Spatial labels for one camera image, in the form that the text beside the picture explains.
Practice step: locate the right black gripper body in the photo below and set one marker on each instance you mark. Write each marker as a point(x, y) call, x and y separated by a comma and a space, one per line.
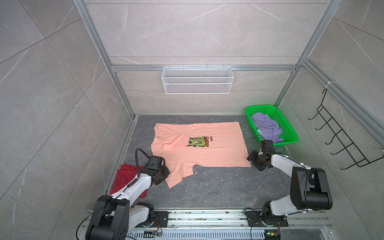
point(257, 160)

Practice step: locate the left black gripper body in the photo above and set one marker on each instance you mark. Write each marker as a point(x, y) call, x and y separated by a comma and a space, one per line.
point(163, 173)

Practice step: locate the salmon pink t shirt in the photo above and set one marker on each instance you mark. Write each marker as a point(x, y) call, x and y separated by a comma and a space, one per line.
point(212, 145)

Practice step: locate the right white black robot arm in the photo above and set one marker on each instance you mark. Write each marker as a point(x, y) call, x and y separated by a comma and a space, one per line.
point(309, 189)

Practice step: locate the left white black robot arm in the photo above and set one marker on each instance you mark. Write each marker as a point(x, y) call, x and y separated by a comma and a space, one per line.
point(116, 215)

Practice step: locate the purple t shirt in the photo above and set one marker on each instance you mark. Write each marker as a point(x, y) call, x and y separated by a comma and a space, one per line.
point(269, 129)

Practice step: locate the folded dark red t shirt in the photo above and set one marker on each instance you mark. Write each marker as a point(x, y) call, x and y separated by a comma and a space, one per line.
point(124, 176)

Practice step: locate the green plastic laundry basket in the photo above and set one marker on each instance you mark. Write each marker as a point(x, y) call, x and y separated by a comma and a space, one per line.
point(289, 134)

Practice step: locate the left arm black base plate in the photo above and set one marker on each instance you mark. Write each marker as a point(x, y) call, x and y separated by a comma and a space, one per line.
point(156, 218)

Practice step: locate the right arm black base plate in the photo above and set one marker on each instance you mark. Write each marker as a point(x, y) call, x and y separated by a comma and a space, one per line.
point(258, 219)

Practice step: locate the aluminium rail base frame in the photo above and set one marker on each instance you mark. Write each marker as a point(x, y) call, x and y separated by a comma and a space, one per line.
point(231, 224)

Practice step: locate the black wire hook rack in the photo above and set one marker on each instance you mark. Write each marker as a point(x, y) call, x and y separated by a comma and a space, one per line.
point(341, 135)

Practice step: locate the white wire mesh shelf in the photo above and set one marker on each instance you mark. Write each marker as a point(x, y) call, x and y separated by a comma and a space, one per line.
point(199, 80)

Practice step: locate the aluminium frame profiles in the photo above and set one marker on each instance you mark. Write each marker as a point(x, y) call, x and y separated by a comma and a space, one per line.
point(372, 125)

